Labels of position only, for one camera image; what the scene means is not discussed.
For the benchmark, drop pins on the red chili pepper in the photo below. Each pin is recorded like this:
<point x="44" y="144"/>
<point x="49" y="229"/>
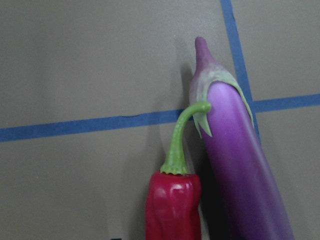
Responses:
<point x="172" y="204"/>

